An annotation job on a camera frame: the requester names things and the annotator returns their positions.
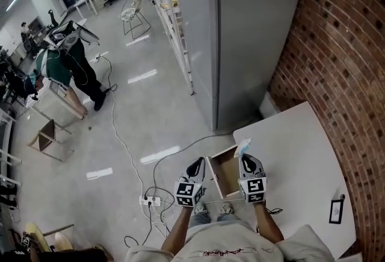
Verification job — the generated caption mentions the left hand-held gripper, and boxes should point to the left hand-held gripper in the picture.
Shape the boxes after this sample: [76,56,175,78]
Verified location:
[174,157,209,209]

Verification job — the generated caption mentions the white blue item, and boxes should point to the white blue item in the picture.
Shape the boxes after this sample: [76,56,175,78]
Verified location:
[233,137,254,160]

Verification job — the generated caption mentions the wooden drawer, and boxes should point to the wooden drawer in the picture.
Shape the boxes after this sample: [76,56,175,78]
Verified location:
[206,144,242,200]

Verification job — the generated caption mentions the light wooden chair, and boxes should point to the light wooden chair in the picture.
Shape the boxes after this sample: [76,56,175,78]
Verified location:
[24,220,76,253]

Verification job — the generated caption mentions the wire frame chair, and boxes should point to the wire frame chair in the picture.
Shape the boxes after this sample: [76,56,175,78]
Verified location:
[120,0,152,41]

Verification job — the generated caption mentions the grey floor cable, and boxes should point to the grey floor cable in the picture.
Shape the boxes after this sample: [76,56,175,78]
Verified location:
[152,130,236,199]

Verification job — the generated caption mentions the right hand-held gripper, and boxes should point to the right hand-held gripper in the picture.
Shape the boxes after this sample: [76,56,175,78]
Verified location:
[237,152,268,204]

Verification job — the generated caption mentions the white box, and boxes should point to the white box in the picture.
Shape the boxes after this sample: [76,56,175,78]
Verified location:
[258,90,283,119]

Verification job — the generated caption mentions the white floor cable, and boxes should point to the white floor cable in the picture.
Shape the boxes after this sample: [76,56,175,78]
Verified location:
[95,54,167,239]

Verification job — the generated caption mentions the person's beige shirt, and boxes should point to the person's beige shirt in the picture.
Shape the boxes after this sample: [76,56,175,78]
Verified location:
[124,220,335,262]

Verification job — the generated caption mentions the black picture frame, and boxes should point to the black picture frame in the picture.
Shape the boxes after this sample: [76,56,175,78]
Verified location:
[328,199,344,225]

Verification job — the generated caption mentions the white power strip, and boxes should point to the white power strip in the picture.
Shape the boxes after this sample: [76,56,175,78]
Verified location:
[139,194,162,207]

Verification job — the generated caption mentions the white low table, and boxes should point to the white low table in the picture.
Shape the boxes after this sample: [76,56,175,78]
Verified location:
[29,79,88,135]

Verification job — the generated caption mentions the person's shoe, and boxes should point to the person's shoe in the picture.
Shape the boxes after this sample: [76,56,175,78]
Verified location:
[220,202,235,216]
[193,201,209,216]

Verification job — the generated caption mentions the grey refrigerator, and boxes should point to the grey refrigerator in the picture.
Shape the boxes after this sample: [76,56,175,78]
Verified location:
[170,0,305,133]

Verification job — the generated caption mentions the person's right shoe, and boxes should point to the person's right shoe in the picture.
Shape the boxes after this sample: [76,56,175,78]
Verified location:
[220,202,235,216]

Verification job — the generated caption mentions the small wooden stool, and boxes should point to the small wooden stool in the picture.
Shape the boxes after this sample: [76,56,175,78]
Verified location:
[26,119,75,163]

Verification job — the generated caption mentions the white shelf unit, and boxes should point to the white shelf unit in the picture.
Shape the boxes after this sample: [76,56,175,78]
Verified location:
[143,0,196,96]

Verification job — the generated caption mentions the person's jeans legs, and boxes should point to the person's jeans legs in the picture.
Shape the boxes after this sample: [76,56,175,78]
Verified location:
[187,211,242,228]

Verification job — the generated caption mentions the black floor cable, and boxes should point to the black floor cable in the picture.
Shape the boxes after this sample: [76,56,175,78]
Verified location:
[124,186,177,249]

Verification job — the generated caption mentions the white metal rack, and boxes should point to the white metal rack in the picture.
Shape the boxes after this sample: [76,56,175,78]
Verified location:
[0,108,23,187]

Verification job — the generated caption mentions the person's right forearm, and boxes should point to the person's right forearm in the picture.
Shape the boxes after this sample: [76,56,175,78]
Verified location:
[251,201,285,244]

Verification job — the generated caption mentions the person's left shoe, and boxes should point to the person's left shoe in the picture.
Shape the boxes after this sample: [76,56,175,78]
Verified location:
[193,201,209,216]

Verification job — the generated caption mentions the person's left forearm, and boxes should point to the person's left forearm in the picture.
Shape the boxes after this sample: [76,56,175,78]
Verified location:
[161,201,197,255]

